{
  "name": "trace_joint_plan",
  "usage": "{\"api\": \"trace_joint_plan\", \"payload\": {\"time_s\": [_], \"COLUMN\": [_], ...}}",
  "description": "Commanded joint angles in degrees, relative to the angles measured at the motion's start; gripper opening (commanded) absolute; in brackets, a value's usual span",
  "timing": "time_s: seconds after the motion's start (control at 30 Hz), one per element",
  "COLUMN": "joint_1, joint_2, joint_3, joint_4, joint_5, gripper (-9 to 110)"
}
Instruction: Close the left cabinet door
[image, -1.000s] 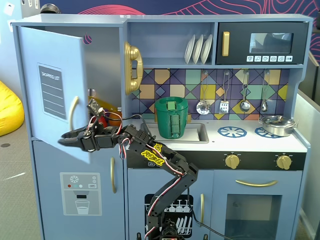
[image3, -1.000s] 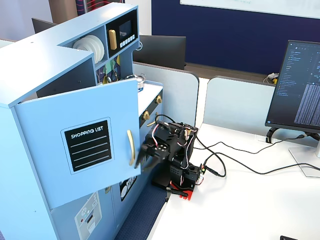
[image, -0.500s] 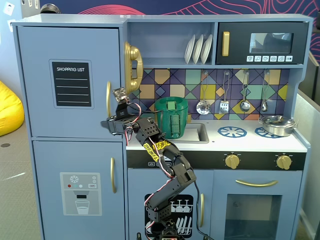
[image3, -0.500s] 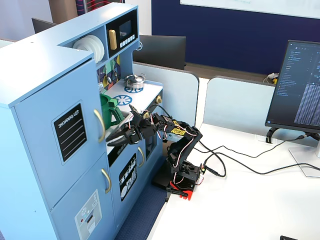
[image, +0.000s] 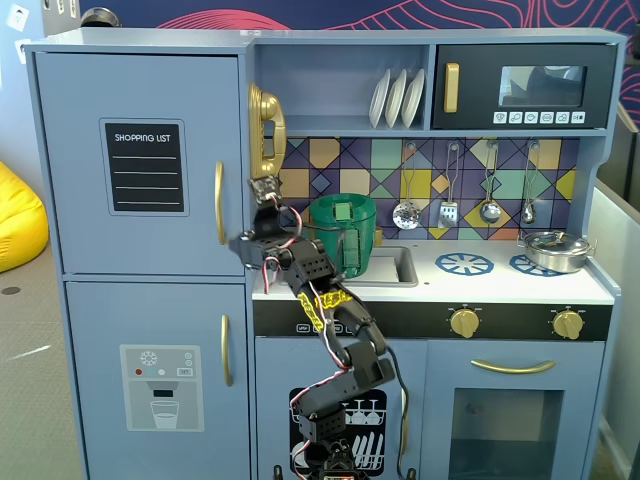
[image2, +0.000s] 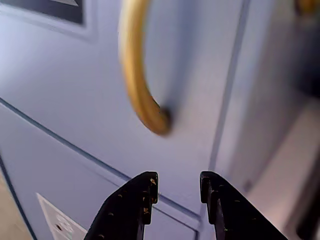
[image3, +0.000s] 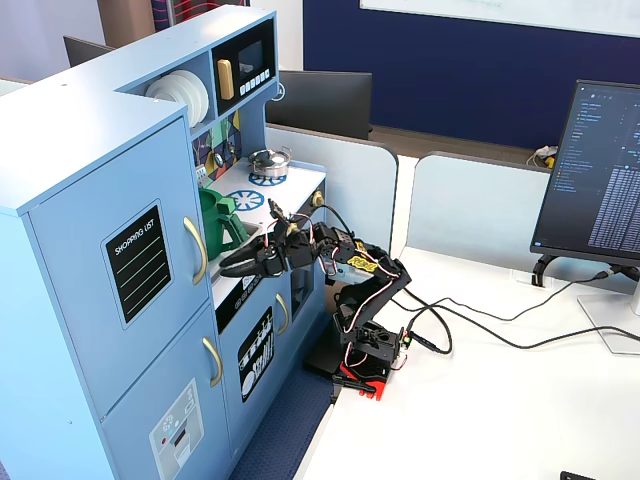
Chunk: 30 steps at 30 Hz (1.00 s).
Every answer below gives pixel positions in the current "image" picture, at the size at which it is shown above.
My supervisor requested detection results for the steel toy pot with lid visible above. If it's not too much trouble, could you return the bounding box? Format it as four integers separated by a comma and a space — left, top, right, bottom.
516, 229, 599, 276

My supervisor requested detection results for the blue ice dispenser fridge door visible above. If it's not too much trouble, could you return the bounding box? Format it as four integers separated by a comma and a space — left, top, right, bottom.
64, 280, 250, 480

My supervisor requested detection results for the green printed container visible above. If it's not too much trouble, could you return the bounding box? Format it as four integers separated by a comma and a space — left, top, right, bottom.
308, 193, 378, 279

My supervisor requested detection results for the steel toy ladle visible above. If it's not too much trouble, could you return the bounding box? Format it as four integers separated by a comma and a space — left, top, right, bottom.
478, 140, 503, 225

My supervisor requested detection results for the steel toy spoon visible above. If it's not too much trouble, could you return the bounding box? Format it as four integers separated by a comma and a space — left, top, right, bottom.
520, 140, 542, 225

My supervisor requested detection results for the blue oven door with window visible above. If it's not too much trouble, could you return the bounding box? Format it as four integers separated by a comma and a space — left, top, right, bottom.
424, 339, 607, 480

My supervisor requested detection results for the small wrist camera board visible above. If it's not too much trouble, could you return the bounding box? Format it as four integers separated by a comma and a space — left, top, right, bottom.
248, 174, 284, 206

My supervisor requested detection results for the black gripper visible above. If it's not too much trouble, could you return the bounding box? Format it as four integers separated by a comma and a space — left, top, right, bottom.
227, 202, 302, 273

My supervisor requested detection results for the black cable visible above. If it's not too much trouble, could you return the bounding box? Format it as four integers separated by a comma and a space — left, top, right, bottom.
385, 347, 412, 474

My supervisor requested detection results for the black toy microwave door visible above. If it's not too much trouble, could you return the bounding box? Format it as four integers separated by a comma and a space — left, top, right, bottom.
431, 43, 619, 132

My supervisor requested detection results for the blue dishwasher door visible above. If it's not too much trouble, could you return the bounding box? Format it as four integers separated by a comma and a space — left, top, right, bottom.
254, 335, 429, 480

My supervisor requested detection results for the grey toy sink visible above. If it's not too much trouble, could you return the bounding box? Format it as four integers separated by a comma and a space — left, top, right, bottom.
344, 244, 420, 289

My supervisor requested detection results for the steel toy spatula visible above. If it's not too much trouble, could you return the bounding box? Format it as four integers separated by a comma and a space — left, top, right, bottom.
438, 141, 460, 231

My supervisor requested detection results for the blue shopping list cabinet door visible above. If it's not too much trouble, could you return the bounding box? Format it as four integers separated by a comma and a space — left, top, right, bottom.
33, 51, 247, 277

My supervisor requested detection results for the grey desk partition panel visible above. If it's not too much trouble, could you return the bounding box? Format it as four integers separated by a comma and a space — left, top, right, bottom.
589, 178, 640, 480

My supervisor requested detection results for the gold toy telephone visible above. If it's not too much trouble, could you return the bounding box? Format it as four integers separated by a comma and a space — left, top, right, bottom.
247, 81, 288, 182

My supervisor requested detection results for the white toy plate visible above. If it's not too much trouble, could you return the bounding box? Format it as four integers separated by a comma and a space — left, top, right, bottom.
368, 68, 392, 129
383, 68, 409, 129
400, 67, 427, 129

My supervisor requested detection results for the steel toy skimmer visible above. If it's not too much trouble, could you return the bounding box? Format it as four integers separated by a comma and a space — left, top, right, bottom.
391, 141, 422, 232

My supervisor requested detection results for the yellow beanbag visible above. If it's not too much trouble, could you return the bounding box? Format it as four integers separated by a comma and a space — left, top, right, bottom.
0, 160, 50, 275

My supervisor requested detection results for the gold stove knob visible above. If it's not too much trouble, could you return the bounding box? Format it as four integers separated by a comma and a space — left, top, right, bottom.
449, 306, 484, 340
551, 308, 585, 341

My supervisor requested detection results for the blue toy kitchen body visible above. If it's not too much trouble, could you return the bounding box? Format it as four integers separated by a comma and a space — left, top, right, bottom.
22, 27, 629, 480

